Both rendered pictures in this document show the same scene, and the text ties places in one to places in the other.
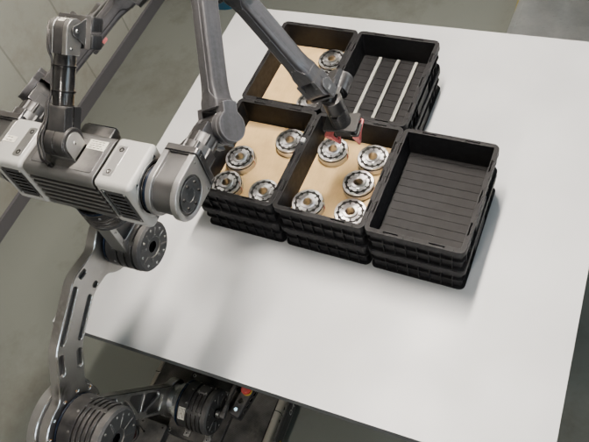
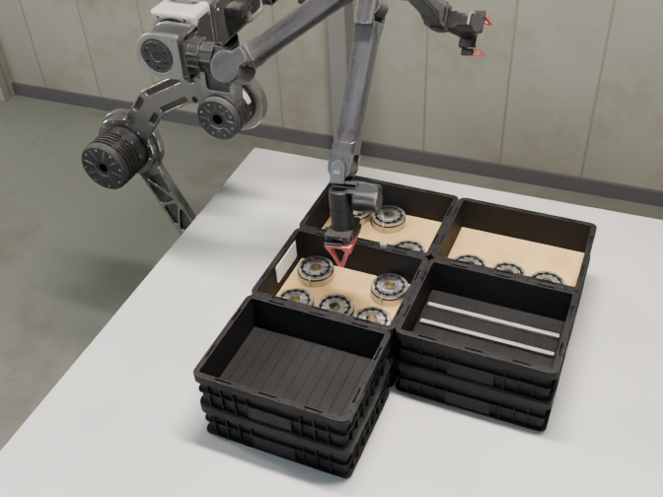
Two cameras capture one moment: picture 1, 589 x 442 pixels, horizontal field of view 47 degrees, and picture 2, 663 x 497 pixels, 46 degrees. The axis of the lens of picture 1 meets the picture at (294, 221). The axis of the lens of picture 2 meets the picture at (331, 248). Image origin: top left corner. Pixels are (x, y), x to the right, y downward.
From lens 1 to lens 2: 1.95 m
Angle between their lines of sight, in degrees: 51
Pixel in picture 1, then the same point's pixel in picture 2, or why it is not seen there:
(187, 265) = (293, 218)
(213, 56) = (279, 25)
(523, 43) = not seen: outside the picture
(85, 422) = (107, 137)
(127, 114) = not seen: hidden behind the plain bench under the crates
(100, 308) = (260, 171)
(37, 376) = not seen: hidden behind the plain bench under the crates
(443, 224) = (267, 388)
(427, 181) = (333, 376)
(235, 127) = (224, 69)
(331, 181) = (348, 292)
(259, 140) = (419, 233)
